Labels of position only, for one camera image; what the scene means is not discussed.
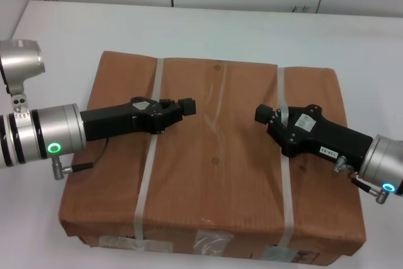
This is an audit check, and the right gripper cable with plugs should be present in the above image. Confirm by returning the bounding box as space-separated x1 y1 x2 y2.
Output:
332 155 391 204

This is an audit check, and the white plastic packing strap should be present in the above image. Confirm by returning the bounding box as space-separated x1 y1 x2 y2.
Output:
132 57 166 248
276 66 297 248

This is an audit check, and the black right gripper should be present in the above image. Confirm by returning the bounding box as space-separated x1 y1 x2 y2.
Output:
254 103 375 166

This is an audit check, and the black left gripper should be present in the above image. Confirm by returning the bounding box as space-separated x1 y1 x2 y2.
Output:
80 96 198 142

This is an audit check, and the left gripper cable with plug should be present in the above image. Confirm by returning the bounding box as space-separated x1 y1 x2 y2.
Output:
52 138 110 181

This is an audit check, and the brown cardboard box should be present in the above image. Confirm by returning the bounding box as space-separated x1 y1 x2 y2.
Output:
59 50 368 265

